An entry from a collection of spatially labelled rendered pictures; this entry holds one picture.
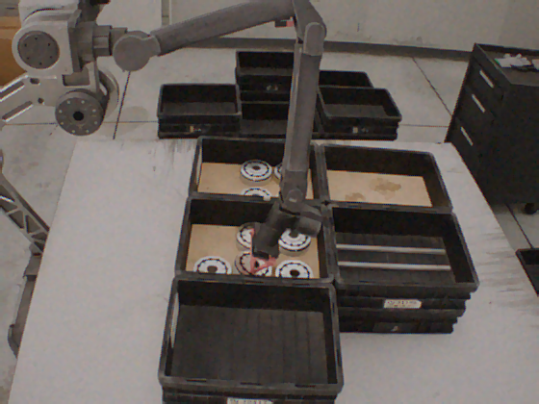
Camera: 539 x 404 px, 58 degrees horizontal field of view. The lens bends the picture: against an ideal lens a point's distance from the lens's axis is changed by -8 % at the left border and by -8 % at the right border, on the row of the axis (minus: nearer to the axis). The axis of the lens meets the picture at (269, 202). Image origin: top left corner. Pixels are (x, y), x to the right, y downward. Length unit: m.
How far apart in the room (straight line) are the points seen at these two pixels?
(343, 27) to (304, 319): 3.50
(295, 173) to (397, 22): 3.58
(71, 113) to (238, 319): 0.73
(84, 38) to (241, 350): 0.80
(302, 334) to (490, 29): 4.11
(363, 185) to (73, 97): 0.96
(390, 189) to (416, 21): 3.10
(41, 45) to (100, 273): 0.76
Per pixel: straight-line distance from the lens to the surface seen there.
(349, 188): 1.77
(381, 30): 4.70
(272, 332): 1.34
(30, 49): 1.18
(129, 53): 1.13
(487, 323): 1.70
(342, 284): 1.34
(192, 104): 2.77
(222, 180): 1.73
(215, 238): 1.54
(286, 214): 1.27
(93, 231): 1.78
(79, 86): 1.52
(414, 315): 1.49
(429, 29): 4.84
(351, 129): 2.65
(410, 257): 1.59
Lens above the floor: 1.93
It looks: 41 degrees down
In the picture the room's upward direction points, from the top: 6 degrees clockwise
